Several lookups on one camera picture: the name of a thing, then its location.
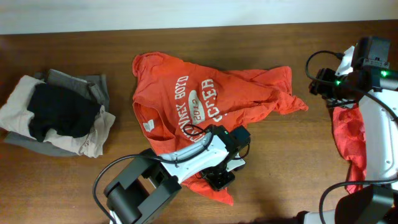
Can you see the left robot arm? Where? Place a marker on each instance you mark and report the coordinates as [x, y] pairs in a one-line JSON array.
[[150, 182]]

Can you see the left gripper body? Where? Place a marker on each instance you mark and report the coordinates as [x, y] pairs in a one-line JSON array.
[[219, 179]]

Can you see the orange soccer t-shirt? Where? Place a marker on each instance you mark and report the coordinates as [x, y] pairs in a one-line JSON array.
[[172, 94]]

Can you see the red t-shirt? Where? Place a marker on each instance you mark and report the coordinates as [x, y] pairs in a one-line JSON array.
[[350, 140]]

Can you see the beige folded garment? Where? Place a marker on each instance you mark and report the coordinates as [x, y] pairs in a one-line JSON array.
[[15, 118]]

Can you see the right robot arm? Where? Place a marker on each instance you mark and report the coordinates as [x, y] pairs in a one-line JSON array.
[[373, 91]]

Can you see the grey folded garment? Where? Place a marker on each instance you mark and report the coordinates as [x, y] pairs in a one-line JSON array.
[[91, 87]]

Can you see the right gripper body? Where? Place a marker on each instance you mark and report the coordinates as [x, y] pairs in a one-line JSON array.
[[334, 102]]

